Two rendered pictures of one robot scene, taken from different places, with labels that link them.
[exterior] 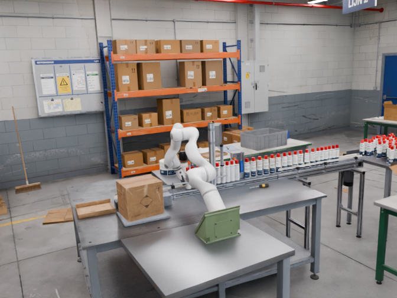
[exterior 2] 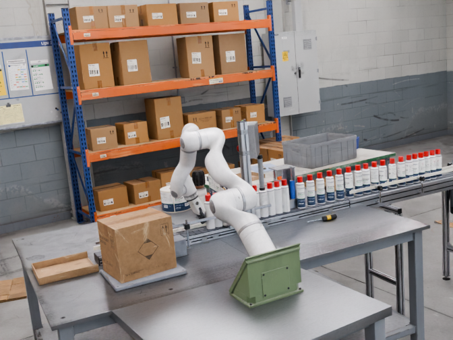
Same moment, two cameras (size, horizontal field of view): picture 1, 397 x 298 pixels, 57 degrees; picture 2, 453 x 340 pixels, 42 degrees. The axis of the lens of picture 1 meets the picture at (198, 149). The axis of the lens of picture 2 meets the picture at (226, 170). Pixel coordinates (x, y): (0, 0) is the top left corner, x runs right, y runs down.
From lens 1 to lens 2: 14 cm
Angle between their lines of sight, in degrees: 2
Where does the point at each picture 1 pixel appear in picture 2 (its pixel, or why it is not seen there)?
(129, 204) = (121, 256)
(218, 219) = (267, 267)
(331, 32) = not seen: outside the picture
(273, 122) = (329, 127)
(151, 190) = (155, 230)
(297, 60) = (360, 29)
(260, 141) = (315, 153)
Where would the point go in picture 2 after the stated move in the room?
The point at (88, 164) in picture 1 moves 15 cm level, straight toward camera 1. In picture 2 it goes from (40, 210) to (41, 212)
